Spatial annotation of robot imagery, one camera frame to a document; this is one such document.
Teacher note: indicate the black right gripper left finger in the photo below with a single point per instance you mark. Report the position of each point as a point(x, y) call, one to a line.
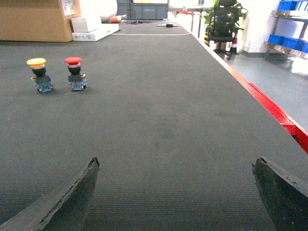
point(64, 208)

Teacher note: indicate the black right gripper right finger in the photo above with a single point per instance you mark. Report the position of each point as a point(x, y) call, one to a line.
point(284, 195)

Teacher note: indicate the steel shelf rack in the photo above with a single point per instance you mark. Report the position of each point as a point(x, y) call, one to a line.
point(287, 38)

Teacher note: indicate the yellow mushroom push button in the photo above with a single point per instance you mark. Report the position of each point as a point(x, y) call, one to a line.
point(42, 80)

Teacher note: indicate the red mushroom push button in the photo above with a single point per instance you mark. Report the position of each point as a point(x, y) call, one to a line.
point(76, 80)

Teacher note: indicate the flat white box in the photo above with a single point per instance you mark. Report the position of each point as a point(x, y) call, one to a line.
point(95, 35)

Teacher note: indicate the small white box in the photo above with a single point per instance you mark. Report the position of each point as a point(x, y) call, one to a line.
point(85, 24)

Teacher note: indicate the black office chair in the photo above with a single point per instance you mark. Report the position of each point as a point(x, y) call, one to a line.
point(223, 23)

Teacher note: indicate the green potted plant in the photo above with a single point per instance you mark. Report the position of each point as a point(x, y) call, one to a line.
point(243, 13)

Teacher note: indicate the large brown cardboard box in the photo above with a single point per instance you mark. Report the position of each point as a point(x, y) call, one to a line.
point(38, 20)

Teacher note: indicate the grey plastic crate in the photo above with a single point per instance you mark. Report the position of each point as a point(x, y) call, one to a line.
point(143, 9)

